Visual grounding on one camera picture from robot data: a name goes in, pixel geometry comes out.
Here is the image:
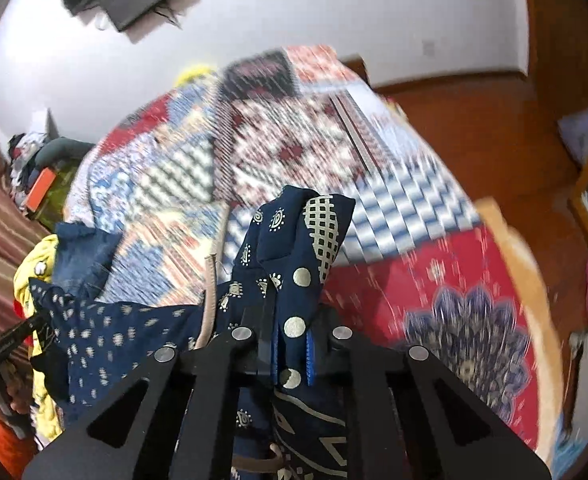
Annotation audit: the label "green patterned cloth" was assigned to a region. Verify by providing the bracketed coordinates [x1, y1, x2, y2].
[36, 169, 84, 233]

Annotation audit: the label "wooden bed frame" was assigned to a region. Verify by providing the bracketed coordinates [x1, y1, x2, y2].
[346, 55, 577, 466]

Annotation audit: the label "yellow round object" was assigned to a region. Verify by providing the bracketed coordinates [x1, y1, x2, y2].
[175, 62, 221, 87]

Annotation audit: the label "pile of mixed clothes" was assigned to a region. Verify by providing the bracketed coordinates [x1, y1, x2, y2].
[8, 131, 50, 211]

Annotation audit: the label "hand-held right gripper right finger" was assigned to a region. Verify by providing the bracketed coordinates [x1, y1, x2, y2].
[305, 307, 553, 480]

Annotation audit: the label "orange box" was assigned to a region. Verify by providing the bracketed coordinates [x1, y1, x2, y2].
[23, 167, 59, 212]

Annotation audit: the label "yellow cartoon blanket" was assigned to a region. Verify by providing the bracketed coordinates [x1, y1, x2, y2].
[13, 234, 75, 441]

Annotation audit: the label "blue jeans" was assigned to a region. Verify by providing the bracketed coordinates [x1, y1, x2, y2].
[53, 221, 126, 306]

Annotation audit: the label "patchwork bedspread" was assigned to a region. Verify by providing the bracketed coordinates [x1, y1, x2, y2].
[64, 44, 539, 456]

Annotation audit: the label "navy patterned hooded jacket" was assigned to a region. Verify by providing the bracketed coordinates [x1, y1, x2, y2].
[28, 185, 357, 480]

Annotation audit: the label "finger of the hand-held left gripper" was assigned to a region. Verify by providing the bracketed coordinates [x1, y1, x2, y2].
[0, 310, 50, 378]

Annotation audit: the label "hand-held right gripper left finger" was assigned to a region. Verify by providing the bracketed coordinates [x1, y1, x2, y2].
[21, 310, 277, 480]

